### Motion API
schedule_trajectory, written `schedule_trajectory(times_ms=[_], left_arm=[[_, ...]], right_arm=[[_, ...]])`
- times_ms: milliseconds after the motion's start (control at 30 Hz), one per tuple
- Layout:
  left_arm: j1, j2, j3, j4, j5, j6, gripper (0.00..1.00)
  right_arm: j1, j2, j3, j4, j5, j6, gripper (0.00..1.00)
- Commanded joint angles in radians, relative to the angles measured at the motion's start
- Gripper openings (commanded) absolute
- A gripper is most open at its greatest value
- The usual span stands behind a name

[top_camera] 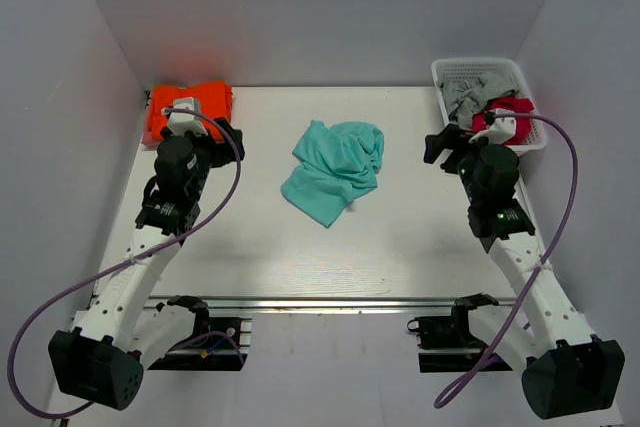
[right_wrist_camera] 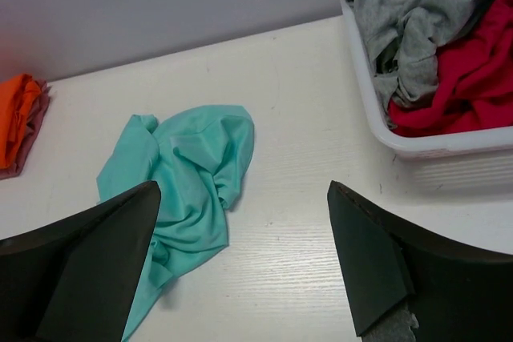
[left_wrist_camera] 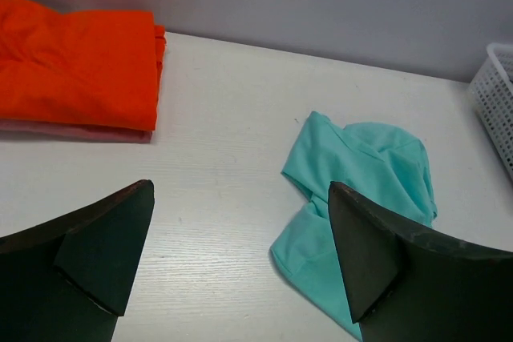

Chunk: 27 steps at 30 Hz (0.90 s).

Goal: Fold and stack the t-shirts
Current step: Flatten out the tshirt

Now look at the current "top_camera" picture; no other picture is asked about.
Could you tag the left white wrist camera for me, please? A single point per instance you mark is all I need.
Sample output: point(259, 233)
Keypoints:
point(180, 119)

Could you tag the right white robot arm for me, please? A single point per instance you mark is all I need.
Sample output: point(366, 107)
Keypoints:
point(565, 368)

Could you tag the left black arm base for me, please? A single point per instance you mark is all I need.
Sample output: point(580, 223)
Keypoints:
point(220, 343)

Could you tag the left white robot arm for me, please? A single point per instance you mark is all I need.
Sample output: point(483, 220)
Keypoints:
point(102, 358)

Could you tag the grey t shirt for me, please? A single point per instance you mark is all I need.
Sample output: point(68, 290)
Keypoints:
point(464, 99)

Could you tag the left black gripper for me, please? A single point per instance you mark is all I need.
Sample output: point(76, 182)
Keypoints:
point(225, 153)

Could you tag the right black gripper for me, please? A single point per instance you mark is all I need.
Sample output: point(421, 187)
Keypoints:
point(454, 139)

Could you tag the aluminium table edge rail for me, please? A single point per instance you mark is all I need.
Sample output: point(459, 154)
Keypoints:
point(310, 305)

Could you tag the folded orange t shirt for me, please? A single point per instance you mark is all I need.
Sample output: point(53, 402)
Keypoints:
point(215, 99)

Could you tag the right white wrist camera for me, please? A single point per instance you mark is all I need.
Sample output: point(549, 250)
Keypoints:
point(499, 129)

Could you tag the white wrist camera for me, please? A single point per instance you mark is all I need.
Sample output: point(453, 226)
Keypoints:
point(499, 129)
point(180, 119)

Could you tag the teal t shirt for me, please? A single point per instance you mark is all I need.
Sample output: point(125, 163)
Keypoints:
point(336, 166)

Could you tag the white plastic basket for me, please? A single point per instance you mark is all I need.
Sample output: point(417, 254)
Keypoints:
point(466, 69)

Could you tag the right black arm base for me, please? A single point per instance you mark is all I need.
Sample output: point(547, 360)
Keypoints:
point(445, 343)

